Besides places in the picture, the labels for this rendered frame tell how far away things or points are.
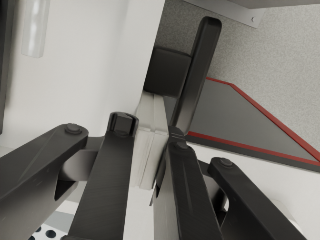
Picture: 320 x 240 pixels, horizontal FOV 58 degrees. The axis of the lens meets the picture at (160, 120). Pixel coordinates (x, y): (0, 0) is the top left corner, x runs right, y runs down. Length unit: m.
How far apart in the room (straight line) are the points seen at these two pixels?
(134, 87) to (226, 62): 0.98
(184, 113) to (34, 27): 0.13
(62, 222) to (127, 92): 0.26
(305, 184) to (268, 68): 0.80
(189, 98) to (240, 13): 0.95
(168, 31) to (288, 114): 0.58
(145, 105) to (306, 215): 0.35
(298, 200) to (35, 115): 0.34
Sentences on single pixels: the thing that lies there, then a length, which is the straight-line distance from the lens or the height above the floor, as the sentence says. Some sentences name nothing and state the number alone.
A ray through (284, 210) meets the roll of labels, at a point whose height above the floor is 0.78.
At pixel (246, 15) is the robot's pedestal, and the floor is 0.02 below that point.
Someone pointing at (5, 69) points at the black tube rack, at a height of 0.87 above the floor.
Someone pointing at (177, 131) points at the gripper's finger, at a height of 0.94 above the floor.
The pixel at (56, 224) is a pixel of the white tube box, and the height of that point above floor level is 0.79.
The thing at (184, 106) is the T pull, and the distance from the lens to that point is 0.18.
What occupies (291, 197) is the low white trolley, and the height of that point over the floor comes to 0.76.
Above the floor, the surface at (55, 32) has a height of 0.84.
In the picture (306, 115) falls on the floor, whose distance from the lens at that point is 1.31.
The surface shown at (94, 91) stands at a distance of 0.26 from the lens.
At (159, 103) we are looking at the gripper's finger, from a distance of 0.17.
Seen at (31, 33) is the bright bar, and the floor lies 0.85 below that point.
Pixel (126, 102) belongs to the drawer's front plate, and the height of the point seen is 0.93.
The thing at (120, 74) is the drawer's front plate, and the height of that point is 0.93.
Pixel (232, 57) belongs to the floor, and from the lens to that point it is 1.13.
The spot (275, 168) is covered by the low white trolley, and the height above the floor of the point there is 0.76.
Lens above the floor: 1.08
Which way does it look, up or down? 70 degrees down
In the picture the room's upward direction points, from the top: 174 degrees clockwise
